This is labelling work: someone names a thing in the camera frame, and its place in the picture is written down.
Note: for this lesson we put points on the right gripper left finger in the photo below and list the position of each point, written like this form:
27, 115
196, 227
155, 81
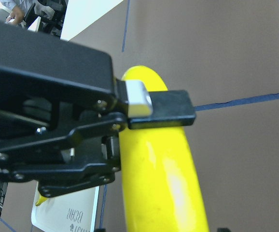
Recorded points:
73, 157

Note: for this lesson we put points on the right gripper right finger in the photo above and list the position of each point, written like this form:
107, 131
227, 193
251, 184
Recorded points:
154, 109

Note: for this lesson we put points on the white bear tray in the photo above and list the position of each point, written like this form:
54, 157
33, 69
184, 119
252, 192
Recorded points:
74, 212

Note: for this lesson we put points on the yellow banana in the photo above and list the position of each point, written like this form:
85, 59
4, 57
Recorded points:
161, 190
40, 200

